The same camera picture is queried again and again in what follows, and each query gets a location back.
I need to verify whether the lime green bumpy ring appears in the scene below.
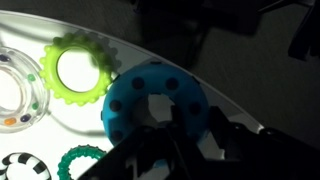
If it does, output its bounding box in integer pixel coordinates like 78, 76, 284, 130
39, 33, 116, 107

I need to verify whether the thin dark green ring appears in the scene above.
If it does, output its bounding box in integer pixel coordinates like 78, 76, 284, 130
57, 144, 108, 180

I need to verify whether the small black white striped ring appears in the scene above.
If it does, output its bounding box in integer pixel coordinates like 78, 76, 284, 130
0, 152, 53, 180

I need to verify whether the clear ring with coloured beads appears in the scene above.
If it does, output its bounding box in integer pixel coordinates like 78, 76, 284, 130
0, 46, 51, 134

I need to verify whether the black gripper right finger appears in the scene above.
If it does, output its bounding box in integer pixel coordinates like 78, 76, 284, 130
209, 106, 242, 158

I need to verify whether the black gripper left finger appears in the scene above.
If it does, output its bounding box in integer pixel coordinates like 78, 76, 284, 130
166, 105, 185, 134

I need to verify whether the blue ring with dark dots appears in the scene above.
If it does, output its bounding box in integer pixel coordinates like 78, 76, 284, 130
101, 63, 211, 151

